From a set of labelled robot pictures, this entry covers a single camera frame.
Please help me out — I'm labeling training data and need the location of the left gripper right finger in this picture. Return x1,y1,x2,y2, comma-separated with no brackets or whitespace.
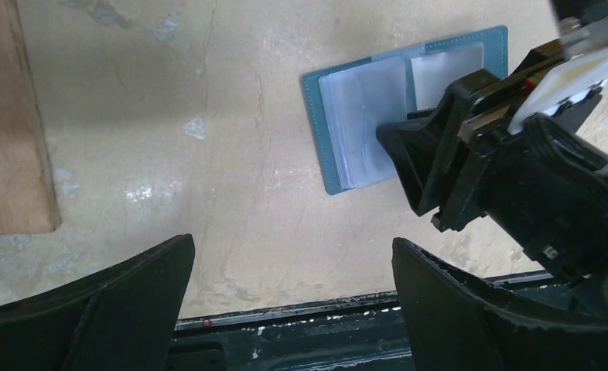
391,238,608,370

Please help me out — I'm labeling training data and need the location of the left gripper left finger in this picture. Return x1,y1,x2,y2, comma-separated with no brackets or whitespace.
0,234,196,370

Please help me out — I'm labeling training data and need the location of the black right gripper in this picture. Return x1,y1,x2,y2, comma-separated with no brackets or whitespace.
376,41,608,316

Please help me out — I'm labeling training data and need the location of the teal card holder wallet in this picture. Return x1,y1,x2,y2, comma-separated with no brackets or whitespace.
301,26,508,196

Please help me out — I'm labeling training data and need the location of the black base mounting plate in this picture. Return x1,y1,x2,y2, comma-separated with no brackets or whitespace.
166,271,556,371

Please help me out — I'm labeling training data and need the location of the wooden board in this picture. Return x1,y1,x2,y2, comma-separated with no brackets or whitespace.
0,1,60,235

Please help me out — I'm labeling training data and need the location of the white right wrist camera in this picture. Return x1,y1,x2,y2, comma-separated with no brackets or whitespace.
508,1,608,134

